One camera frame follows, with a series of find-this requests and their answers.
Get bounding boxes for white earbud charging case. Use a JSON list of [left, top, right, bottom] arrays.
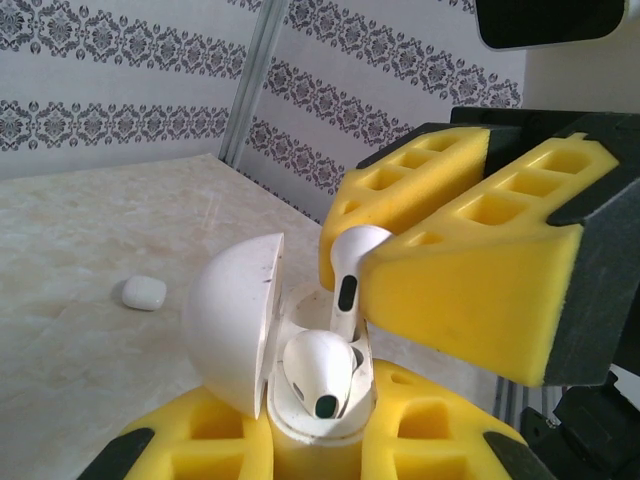
[[187, 230, 380, 480]]

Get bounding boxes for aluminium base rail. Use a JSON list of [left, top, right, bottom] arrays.
[[492, 374, 526, 434]]

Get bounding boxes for white wireless earbud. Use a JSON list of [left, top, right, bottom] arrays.
[[328, 224, 396, 344], [282, 329, 366, 421]]

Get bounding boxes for aluminium frame post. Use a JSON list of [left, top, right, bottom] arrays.
[[218, 0, 294, 169]]

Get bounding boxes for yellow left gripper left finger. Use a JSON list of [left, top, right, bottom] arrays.
[[77, 384, 275, 480]]

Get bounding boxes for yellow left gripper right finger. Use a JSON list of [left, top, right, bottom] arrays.
[[359, 357, 556, 480]]

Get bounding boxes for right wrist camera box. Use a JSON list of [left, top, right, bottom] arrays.
[[473, 0, 630, 51]]

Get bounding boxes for small white rounded piece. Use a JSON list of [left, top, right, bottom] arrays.
[[121, 274, 168, 313]]

